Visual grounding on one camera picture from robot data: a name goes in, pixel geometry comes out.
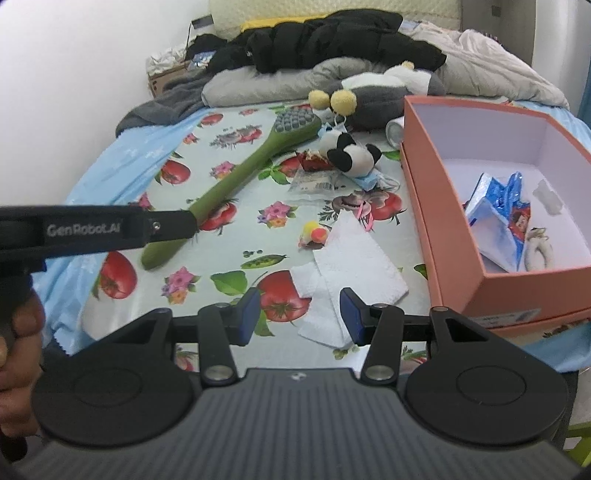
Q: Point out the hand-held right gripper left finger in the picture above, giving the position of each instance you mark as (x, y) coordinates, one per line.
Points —
(247, 318)

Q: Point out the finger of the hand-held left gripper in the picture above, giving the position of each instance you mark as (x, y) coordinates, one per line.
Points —
(173, 228)

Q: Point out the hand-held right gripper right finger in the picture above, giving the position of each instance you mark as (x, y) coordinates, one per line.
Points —
(353, 318)

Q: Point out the white paper towel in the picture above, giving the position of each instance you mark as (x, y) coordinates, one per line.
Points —
(351, 267)

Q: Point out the green massage stick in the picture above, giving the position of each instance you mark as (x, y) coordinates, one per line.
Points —
(249, 161)

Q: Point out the orange cardboard box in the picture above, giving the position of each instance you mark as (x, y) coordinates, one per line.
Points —
(443, 240)

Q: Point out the red foil snack packet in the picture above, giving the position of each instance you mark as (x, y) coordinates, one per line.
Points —
(311, 161)

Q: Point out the small panda plush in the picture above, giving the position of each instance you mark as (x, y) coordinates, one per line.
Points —
(351, 157)

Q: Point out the blue white tissue packet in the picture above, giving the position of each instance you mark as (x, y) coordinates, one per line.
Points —
(489, 221)

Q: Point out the person's left hand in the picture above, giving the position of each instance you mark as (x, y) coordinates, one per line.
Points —
(18, 397)

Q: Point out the light blue bedsheet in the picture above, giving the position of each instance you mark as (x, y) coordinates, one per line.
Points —
(115, 157)

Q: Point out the fruit print tablecloth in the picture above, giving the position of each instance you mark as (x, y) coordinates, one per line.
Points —
(258, 240)

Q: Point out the yellow orange pompom toy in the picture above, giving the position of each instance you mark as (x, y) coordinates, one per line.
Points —
(316, 233)

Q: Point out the dark grey blanket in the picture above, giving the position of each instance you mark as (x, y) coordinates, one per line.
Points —
(157, 110)

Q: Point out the flat plastic snack packet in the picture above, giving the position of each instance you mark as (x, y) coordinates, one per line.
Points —
(314, 184)

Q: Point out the brown cardboard box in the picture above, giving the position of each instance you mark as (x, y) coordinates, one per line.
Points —
(159, 84)

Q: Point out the grey pillow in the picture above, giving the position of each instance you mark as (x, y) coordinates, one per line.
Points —
(249, 87)

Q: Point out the white crumpled clothes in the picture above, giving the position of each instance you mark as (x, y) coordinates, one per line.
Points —
(164, 59)

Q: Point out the blue printed bag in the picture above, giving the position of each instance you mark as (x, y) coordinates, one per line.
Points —
(203, 58)

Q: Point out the black clothes pile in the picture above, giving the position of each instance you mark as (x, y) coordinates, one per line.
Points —
(207, 44)

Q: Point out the white cylindrical can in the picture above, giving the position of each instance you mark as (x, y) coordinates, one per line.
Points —
(395, 131)

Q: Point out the grey plush toy yellow ears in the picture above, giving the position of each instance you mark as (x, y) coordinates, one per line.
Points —
(383, 101)

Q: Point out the cream quilted headboard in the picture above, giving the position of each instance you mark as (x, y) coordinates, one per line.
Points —
(226, 14)

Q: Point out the yellow pillow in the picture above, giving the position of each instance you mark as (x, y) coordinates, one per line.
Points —
(258, 24)

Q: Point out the small white paper scrap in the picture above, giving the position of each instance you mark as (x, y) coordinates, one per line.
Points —
(549, 198)

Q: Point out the black puffer jacket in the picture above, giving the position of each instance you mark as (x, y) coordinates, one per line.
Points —
(323, 41)

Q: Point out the green plastic item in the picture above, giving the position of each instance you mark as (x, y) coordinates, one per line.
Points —
(579, 438)

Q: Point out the pale pink duvet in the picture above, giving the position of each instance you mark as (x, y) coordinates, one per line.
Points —
(485, 60)

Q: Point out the grey wardrobe panel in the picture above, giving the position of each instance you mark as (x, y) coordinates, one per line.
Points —
(503, 27)

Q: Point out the wall socket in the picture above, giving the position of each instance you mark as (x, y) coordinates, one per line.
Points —
(202, 21)

